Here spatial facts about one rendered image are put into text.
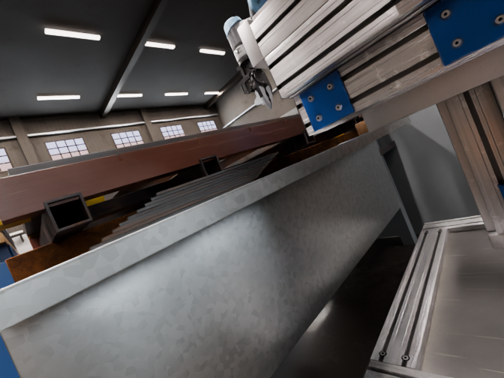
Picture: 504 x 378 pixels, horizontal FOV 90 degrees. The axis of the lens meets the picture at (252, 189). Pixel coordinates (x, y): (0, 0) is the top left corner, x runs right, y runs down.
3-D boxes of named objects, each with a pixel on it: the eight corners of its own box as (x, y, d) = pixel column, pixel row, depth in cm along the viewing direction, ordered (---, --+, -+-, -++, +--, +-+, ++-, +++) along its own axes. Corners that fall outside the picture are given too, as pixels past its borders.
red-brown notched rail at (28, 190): (4, 225, 38) (-13, 188, 38) (373, 114, 147) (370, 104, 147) (1, 221, 35) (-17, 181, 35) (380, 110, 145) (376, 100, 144)
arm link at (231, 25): (241, 10, 93) (220, 20, 93) (253, 38, 93) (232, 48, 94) (243, 22, 100) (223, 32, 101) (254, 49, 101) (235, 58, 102)
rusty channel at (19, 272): (18, 283, 51) (8, 261, 51) (350, 140, 163) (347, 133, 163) (16, 285, 45) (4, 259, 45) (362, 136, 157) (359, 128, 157)
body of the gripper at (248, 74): (257, 94, 104) (245, 67, 104) (271, 83, 98) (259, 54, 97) (244, 96, 99) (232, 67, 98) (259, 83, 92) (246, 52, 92)
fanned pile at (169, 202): (78, 256, 39) (67, 232, 39) (250, 182, 65) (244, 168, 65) (91, 250, 30) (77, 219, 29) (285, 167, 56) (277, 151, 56)
